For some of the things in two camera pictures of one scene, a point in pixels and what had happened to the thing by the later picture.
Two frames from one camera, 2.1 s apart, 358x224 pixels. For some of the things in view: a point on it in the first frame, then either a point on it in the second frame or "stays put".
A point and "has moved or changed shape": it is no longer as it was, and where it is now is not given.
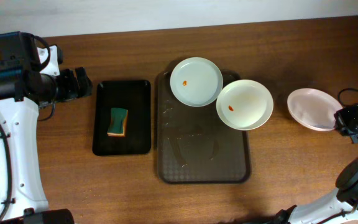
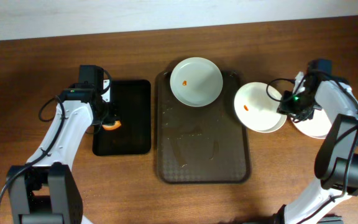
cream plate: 244,104 has moved or changed shape
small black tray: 122,118 stays put
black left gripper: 68,86 to 109,115
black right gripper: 347,121 to 291,106
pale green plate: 196,81 stays put
